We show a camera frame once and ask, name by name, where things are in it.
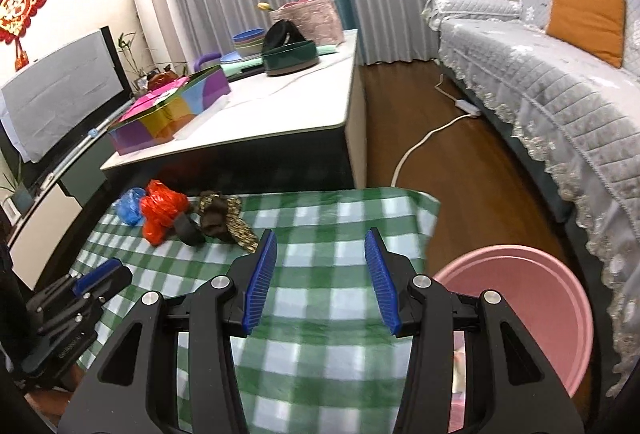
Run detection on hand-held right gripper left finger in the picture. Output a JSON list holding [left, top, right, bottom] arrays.
[[59, 230, 278, 434]]

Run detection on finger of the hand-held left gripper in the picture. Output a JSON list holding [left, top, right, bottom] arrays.
[[29, 259, 121, 312], [37, 266, 133, 337]]

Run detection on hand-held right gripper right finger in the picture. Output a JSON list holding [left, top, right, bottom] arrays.
[[364, 228, 586, 434]]

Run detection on pink plastic basin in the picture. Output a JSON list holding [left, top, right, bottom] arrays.
[[432, 244, 593, 434]]

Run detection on white television cabinet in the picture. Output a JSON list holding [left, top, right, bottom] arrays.
[[5, 134, 121, 292]]

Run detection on blue plastic bag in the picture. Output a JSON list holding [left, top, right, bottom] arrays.
[[116, 188, 149, 227]]

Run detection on brown patterned cloth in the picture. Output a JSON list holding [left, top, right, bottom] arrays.
[[192, 191, 260, 255]]

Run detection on green checked cloth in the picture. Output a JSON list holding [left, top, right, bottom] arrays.
[[67, 186, 441, 434]]

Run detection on red plastic bag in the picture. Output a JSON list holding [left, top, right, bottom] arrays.
[[139, 180, 191, 245]]

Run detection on black band roll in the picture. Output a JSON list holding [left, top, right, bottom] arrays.
[[172, 213, 207, 245]]

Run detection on small potted plant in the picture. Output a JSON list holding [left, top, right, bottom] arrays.
[[0, 158, 34, 215]]

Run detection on grey pole with blue tip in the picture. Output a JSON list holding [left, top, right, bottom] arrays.
[[47, 111, 132, 177]]

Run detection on colourful striped box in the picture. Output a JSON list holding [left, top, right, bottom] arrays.
[[107, 66, 232, 155]]

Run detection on grey television cover cloth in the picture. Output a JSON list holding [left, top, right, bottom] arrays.
[[0, 30, 126, 163]]

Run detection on white top coffee table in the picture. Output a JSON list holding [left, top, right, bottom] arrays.
[[100, 28, 368, 192]]

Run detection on white power strip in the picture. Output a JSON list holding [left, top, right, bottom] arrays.
[[452, 98, 482, 117]]

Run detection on red brown ornament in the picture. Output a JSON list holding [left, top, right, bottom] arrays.
[[146, 68, 187, 90]]

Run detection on tall bamboo plant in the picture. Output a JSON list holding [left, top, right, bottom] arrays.
[[117, 31, 152, 90]]

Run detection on black television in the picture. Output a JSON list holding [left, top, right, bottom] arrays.
[[0, 26, 132, 165]]

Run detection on green round tin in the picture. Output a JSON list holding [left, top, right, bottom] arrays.
[[262, 41, 321, 77]]

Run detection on mint green tray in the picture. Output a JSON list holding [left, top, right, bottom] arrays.
[[220, 42, 354, 77]]

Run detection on stacked plastic bowls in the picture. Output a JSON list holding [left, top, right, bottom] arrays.
[[220, 28, 268, 65]]

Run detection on sofa with grey quilted cover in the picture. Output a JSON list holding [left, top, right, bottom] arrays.
[[420, 0, 640, 395]]

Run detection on black hat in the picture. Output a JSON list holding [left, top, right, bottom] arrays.
[[262, 20, 308, 57]]

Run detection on pink lace basket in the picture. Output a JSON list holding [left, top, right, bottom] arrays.
[[269, 0, 346, 46]]

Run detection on white standing air conditioner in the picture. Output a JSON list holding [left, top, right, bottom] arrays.
[[127, 0, 194, 70]]

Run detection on orange cushion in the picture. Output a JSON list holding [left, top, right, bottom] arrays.
[[545, 0, 627, 68]]

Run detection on white power cable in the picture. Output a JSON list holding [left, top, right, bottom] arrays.
[[390, 74, 465, 187]]

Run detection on purple handle item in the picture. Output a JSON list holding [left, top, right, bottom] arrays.
[[192, 54, 224, 75]]

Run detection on red knot wall decoration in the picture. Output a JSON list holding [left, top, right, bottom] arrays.
[[0, 0, 50, 72]]

